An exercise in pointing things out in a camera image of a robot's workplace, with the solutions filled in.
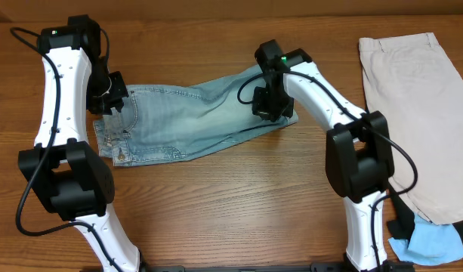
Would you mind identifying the black garment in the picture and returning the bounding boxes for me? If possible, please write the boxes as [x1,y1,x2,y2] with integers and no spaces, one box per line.
[363,107,463,264]

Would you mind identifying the light blue denim shorts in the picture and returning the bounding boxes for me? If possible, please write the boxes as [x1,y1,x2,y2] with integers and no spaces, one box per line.
[94,66,298,167]

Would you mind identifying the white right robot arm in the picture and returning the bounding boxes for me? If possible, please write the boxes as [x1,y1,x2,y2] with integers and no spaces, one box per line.
[249,39,394,271]

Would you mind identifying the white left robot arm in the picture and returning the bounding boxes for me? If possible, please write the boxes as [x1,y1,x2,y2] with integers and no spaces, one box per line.
[15,15,149,271]

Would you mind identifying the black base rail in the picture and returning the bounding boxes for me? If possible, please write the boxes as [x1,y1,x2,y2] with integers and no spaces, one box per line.
[139,261,415,272]

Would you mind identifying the beige shorts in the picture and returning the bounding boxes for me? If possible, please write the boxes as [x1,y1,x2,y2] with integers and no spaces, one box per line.
[359,32,463,224]

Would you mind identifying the light blue cloth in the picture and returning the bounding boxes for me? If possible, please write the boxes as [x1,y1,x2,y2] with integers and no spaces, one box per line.
[388,215,463,266]

